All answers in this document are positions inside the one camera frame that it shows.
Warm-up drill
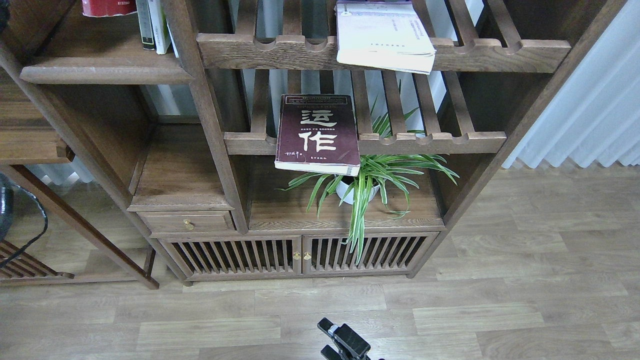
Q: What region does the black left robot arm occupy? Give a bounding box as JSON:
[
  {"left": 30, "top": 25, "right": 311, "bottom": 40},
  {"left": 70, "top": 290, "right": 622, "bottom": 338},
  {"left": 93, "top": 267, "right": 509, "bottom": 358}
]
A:
[{"left": 0, "top": 173, "right": 49, "bottom": 269}]

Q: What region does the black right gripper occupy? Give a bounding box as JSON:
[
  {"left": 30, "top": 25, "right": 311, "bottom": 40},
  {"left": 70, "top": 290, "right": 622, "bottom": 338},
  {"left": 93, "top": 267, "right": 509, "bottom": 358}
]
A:
[{"left": 317, "top": 317, "right": 371, "bottom": 360}]

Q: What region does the dark brown book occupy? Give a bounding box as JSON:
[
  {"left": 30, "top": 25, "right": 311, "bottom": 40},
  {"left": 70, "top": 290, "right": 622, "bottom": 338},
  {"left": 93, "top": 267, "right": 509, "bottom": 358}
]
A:
[{"left": 274, "top": 94, "right": 361, "bottom": 177}]

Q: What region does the red book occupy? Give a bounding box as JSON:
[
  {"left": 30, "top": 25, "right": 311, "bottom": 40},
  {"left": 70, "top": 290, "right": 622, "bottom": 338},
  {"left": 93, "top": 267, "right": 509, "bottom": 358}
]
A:
[{"left": 81, "top": 0, "right": 137, "bottom": 18}]

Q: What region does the white book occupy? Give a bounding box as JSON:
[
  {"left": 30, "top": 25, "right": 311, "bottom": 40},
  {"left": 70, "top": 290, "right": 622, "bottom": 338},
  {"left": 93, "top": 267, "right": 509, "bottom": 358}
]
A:
[
  {"left": 147, "top": 0, "right": 171, "bottom": 55},
  {"left": 334, "top": 0, "right": 436, "bottom": 75}
]

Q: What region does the white curtain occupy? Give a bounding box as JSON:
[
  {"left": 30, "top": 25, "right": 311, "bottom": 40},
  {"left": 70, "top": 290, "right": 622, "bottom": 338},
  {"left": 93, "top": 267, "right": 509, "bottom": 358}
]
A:
[{"left": 502, "top": 0, "right": 640, "bottom": 169}]

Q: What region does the white upright book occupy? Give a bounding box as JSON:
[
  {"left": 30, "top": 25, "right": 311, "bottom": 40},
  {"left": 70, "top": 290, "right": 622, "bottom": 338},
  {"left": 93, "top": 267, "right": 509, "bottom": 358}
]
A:
[{"left": 147, "top": 0, "right": 171, "bottom": 55}]

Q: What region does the white plant pot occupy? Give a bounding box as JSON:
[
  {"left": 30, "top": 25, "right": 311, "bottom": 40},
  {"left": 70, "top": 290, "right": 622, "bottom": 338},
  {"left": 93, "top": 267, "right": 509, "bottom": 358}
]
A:
[{"left": 336, "top": 176, "right": 380, "bottom": 205}]

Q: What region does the brass drawer knob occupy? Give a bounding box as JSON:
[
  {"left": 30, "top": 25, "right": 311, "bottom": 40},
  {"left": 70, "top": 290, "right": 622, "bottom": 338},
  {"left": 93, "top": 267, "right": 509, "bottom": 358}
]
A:
[{"left": 183, "top": 219, "right": 195, "bottom": 231}]

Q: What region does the grey upright book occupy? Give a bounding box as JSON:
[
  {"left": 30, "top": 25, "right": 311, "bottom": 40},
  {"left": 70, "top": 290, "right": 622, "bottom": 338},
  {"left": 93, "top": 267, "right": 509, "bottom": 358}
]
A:
[{"left": 135, "top": 0, "right": 156, "bottom": 51}]

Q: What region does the dark wooden bookshelf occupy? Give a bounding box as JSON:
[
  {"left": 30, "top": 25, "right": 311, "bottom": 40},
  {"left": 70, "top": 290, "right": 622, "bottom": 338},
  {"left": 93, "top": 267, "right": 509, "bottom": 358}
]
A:
[{"left": 1, "top": 0, "right": 626, "bottom": 283}]

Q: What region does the green spider plant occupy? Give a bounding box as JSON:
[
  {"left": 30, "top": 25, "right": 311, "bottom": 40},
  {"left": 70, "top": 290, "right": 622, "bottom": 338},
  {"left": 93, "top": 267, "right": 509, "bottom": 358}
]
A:
[{"left": 278, "top": 80, "right": 460, "bottom": 264}]

